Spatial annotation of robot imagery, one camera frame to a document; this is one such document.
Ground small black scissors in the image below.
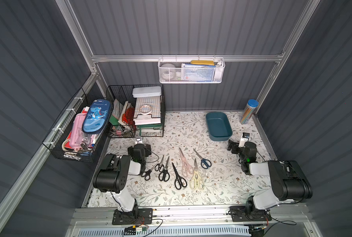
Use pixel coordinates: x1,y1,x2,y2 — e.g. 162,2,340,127
155,156,170,182
141,165,156,181

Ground teal plastic storage box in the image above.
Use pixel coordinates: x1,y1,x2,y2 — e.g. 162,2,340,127
206,112,233,142

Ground blue handled scissors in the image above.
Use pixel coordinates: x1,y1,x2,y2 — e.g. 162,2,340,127
193,149,212,169

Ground pink scissors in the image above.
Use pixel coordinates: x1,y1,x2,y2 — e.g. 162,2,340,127
179,148,194,178

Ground large black scissors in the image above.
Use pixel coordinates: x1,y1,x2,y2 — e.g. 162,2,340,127
172,163,187,190

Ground cream yellow kitchen scissors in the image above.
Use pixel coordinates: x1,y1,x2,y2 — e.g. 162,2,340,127
190,159,205,190

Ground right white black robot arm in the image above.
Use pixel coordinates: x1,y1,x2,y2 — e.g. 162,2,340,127
227,140,313,214

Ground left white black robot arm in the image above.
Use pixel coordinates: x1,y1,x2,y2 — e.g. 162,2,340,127
92,144,152,217

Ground white pencil box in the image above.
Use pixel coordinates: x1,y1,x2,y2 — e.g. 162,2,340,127
132,86,162,98

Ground red notebook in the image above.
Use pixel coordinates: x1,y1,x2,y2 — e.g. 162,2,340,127
122,107,135,125

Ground colored pencil tube blue lid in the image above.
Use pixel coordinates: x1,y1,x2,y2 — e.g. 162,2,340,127
240,99,259,124

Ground checkered notebook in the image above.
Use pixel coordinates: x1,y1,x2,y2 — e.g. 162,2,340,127
133,96,161,125

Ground blue dinosaur pencil case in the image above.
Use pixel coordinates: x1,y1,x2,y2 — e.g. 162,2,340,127
82,99,112,134

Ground pink pencil case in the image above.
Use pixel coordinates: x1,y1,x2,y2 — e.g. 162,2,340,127
69,113,87,149

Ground white tape roll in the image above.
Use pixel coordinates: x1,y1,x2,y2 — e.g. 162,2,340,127
160,63,176,81

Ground blue white packet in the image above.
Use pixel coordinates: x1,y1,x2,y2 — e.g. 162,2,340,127
181,64,215,83

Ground yellow item in basket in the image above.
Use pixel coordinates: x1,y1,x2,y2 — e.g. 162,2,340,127
190,60,215,66

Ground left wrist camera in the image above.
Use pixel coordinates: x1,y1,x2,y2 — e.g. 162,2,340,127
135,136,143,144

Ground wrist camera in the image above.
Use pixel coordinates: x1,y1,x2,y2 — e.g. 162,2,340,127
239,132,250,147
135,136,143,144

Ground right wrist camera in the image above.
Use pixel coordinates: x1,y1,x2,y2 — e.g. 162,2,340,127
239,132,250,147

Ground black wire desk organizer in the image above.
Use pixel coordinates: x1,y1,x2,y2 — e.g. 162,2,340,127
108,85,166,138

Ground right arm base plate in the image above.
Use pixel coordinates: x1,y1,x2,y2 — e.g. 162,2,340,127
228,206,272,222

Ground black wire side basket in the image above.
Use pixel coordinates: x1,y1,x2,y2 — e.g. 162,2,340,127
43,90,113,163

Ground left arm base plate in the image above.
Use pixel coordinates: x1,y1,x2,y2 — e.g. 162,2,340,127
112,208,153,226

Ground white wire wall basket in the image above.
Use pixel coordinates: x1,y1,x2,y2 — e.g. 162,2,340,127
158,57,226,84

